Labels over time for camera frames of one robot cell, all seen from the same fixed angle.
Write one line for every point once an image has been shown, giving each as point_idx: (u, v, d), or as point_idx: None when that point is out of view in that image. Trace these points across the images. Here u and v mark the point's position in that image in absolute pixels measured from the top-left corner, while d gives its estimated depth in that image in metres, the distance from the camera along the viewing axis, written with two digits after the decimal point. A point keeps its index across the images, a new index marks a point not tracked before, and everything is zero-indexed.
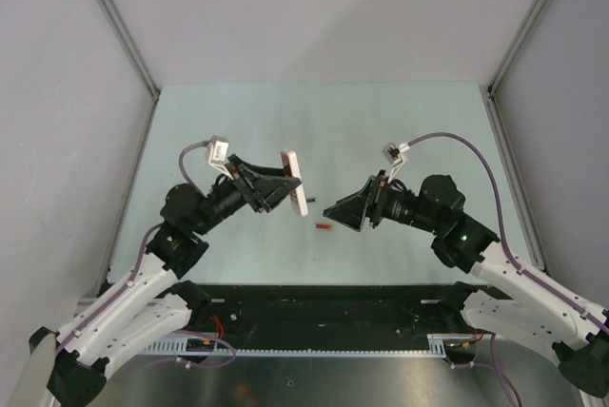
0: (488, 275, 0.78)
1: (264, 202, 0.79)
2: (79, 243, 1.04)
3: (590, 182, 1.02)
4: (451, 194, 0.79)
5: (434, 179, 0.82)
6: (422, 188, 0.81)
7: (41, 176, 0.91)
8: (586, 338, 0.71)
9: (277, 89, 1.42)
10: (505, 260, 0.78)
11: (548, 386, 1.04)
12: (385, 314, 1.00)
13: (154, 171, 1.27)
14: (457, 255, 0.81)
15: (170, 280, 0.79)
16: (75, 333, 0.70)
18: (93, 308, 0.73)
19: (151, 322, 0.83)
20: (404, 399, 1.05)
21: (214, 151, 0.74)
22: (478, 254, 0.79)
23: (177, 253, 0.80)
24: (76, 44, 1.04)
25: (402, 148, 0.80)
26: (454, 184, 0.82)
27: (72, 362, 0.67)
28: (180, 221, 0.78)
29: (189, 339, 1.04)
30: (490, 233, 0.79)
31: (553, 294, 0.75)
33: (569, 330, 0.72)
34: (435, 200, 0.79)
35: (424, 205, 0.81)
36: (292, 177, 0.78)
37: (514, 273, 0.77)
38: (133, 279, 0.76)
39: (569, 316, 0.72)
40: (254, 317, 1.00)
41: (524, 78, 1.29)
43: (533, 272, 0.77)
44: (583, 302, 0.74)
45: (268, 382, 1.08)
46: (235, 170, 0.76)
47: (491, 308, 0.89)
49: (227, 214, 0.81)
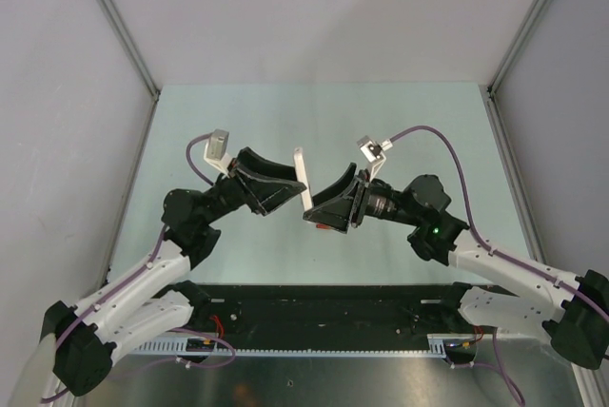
0: (463, 261, 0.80)
1: (259, 203, 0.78)
2: (80, 242, 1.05)
3: (589, 181, 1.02)
4: (438, 196, 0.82)
5: (422, 180, 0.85)
6: (412, 189, 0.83)
7: (41, 176, 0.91)
8: (561, 306, 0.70)
9: (277, 89, 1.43)
10: (476, 243, 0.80)
11: (548, 385, 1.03)
12: (385, 314, 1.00)
13: (155, 170, 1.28)
14: (432, 248, 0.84)
15: (184, 268, 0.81)
16: (94, 306, 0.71)
18: (112, 285, 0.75)
19: (159, 315, 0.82)
20: (404, 399, 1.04)
21: (210, 147, 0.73)
22: (450, 243, 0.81)
23: (192, 242, 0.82)
24: (76, 43, 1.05)
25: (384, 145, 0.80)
26: (441, 184, 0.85)
27: (89, 336, 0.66)
28: (181, 224, 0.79)
29: (189, 339, 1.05)
30: (461, 222, 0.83)
31: (525, 269, 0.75)
33: (545, 301, 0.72)
34: (424, 203, 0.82)
35: (408, 203, 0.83)
36: (295, 182, 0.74)
37: (486, 255, 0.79)
38: (152, 261, 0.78)
39: (543, 288, 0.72)
40: (253, 316, 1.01)
41: (523, 78, 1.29)
43: (504, 252, 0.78)
44: (555, 272, 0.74)
45: (268, 382, 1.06)
46: (232, 166, 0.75)
47: (484, 301, 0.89)
49: (231, 208, 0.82)
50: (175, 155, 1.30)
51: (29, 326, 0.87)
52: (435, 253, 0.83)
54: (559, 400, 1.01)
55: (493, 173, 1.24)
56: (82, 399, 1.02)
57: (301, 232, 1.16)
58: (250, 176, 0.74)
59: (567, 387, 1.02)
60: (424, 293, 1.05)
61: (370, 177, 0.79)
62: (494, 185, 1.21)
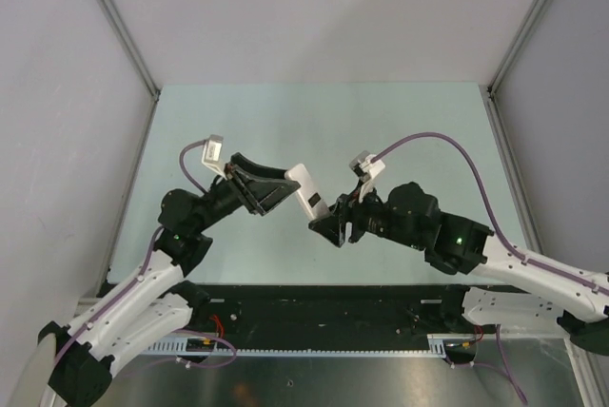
0: (494, 272, 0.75)
1: (256, 203, 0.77)
2: (81, 243, 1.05)
3: (590, 181, 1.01)
4: (426, 202, 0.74)
5: (402, 187, 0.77)
6: (392, 204, 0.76)
7: (42, 176, 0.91)
8: (604, 312, 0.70)
9: (277, 89, 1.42)
10: (507, 253, 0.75)
11: (549, 386, 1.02)
12: (385, 315, 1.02)
13: (154, 171, 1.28)
14: (455, 261, 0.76)
15: (177, 276, 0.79)
16: (88, 325, 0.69)
18: (105, 301, 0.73)
19: (155, 322, 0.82)
20: (404, 399, 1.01)
21: (208, 151, 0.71)
22: (480, 255, 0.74)
23: (185, 249, 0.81)
24: (76, 43, 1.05)
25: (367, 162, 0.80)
26: (419, 186, 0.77)
27: (85, 353, 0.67)
28: (178, 224, 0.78)
29: (189, 339, 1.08)
30: (483, 228, 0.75)
31: (561, 276, 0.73)
33: (585, 309, 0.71)
34: (408, 212, 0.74)
35: (402, 219, 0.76)
36: (288, 180, 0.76)
37: (520, 264, 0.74)
38: (143, 273, 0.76)
39: (583, 296, 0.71)
40: (254, 316, 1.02)
41: (523, 78, 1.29)
43: (537, 259, 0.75)
44: (589, 276, 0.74)
45: (268, 378, 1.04)
46: (229, 169, 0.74)
47: (488, 302, 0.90)
49: (225, 213, 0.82)
50: (175, 155, 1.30)
51: (28, 327, 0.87)
52: (458, 265, 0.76)
54: (560, 401, 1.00)
55: (494, 173, 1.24)
56: None
57: (301, 233, 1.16)
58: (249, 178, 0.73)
59: (567, 387, 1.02)
60: (425, 294, 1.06)
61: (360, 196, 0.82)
62: (494, 186, 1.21)
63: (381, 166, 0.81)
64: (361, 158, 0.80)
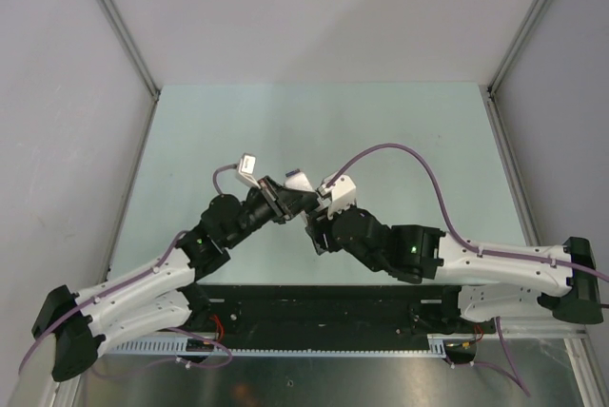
0: (454, 272, 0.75)
1: (285, 210, 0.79)
2: (81, 243, 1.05)
3: (589, 181, 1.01)
4: (363, 223, 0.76)
5: (344, 216, 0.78)
6: (335, 235, 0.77)
7: (42, 176, 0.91)
8: (566, 284, 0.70)
9: (276, 89, 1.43)
10: (461, 249, 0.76)
11: (548, 386, 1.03)
12: (385, 315, 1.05)
13: (154, 170, 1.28)
14: (418, 271, 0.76)
15: (187, 280, 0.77)
16: (94, 300, 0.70)
18: (117, 281, 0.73)
19: (150, 314, 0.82)
20: (404, 399, 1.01)
21: (244, 164, 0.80)
22: (437, 258, 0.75)
23: (204, 255, 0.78)
24: (77, 43, 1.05)
25: (324, 188, 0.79)
26: (353, 212, 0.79)
27: (83, 327, 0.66)
28: (218, 227, 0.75)
29: (189, 339, 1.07)
30: (436, 232, 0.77)
31: (518, 257, 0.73)
33: (550, 286, 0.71)
34: (349, 239, 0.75)
35: (349, 245, 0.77)
36: (308, 191, 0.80)
37: (476, 258, 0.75)
38: (159, 266, 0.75)
39: (543, 273, 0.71)
40: (253, 317, 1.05)
41: (523, 79, 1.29)
43: (491, 247, 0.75)
44: (545, 250, 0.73)
45: (268, 381, 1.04)
46: (261, 181, 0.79)
47: (479, 297, 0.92)
49: (257, 226, 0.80)
50: (175, 156, 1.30)
51: (27, 326, 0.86)
52: (421, 273, 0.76)
54: (559, 401, 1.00)
55: (493, 173, 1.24)
56: (82, 399, 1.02)
57: (300, 233, 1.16)
58: (275, 191, 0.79)
59: (567, 386, 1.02)
60: (425, 292, 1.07)
61: (331, 208, 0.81)
62: (494, 186, 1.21)
63: (350, 185, 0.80)
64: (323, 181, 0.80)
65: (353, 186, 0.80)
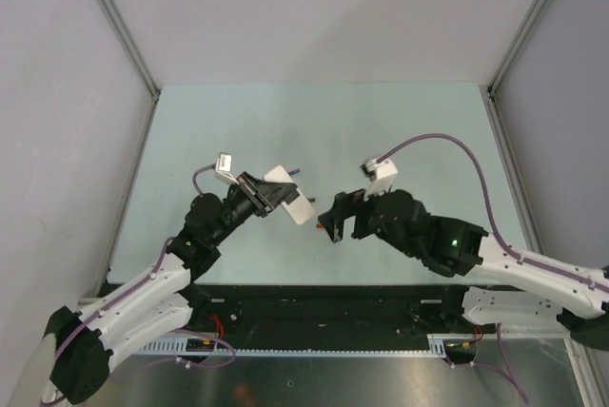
0: (491, 273, 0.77)
1: (265, 202, 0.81)
2: (81, 243, 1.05)
3: (589, 181, 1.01)
4: (410, 206, 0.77)
5: (389, 196, 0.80)
6: (377, 212, 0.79)
7: (41, 175, 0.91)
8: (601, 308, 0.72)
9: (276, 89, 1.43)
10: (502, 252, 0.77)
11: (548, 386, 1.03)
12: (385, 315, 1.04)
13: (154, 171, 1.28)
14: (452, 263, 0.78)
15: (185, 280, 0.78)
16: (99, 313, 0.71)
18: (118, 292, 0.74)
19: (155, 319, 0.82)
20: (404, 399, 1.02)
21: (221, 162, 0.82)
22: (476, 258, 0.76)
23: (195, 256, 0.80)
24: (77, 43, 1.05)
25: (370, 167, 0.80)
26: (406, 193, 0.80)
27: (93, 340, 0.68)
28: (203, 226, 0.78)
29: (189, 339, 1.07)
30: (477, 229, 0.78)
31: (558, 273, 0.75)
33: (583, 305, 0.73)
34: (394, 218, 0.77)
35: (391, 226, 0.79)
36: (285, 183, 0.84)
37: (516, 263, 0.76)
38: (155, 272, 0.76)
39: (580, 292, 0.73)
40: (253, 316, 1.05)
41: (523, 79, 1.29)
43: (533, 257, 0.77)
44: (586, 272, 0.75)
45: (267, 381, 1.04)
46: (241, 177, 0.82)
47: (488, 302, 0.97)
49: (241, 222, 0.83)
50: (175, 156, 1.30)
51: (27, 327, 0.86)
52: (456, 267, 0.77)
54: (559, 401, 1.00)
55: (493, 174, 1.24)
56: None
57: (300, 233, 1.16)
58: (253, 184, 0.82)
59: (567, 386, 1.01)
60: (425, 292, 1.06)
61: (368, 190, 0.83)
62: (494, 186, 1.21)
63: (390, 170, 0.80)
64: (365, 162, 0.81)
65: (392, 172, 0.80)
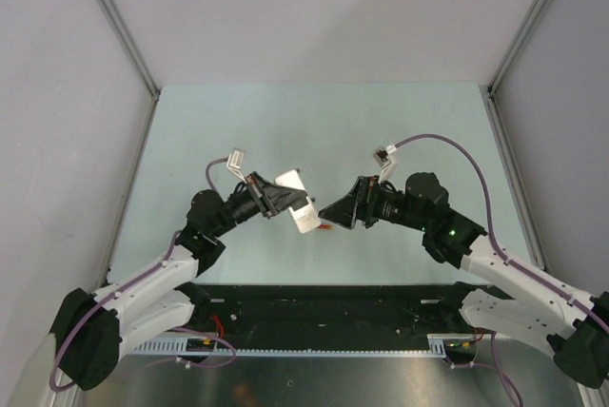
0: (477, 266, 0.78)
1: (270, 205, 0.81)
2: (81, 243, 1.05)
3: (588, 180, 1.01)
4: (435, 190, 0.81)
5: (424, 175, 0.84)
6: (407, 184, 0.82)
7: (42, 175, 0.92)
8: (572, 324, 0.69)
9: (276, 90, 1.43)
10: (492, 252, 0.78)
11: (548, 386, 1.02)
12: (385, 315, 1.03)
13: (154, 171, 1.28)
14: (447, 250, 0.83)
15: (192, 271, 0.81)
16: (115, 294, 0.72)
18: (131, 278, 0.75)
19: (160, 312, 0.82)
20: (404, 399, 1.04)
21: (233, 158, 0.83)
22: (465, 247, 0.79)
23: (200, 249, 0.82)
24: (78, 43, 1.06)
25: (388, 151, 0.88)
26: (436, 180, 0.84)
27: (110, 319, 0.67)
28: (205, 222, 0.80)
29: (189, 339, 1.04)
30: (479, 227, 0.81)
31: (540, 282, 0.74)
33: (556, 318, 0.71)
34: (419, 195, 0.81)
35: (412, 201, 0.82)
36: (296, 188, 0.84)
37: (501, 264, 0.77)
38: (166, 260, 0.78)
39: (556, 303, 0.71)
40: (252, 317, 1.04)
41: (523, 79, 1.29)
43: (520, 262, 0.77)
44: (570, 289, 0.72)
45: (268, 381, 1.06)
46: (249, 177, 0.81)
47: (488, 305, 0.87)
49: (244, 220, 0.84)
50: (175, 157, 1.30)
51: (27, 327, 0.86)
52: (449, 255, 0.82)
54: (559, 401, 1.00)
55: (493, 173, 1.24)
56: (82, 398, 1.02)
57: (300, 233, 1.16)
58: (261, 184, 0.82)
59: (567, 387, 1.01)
60: (425, 292, 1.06)
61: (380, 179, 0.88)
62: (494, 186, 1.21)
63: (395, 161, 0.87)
64: (382, 147, 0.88)
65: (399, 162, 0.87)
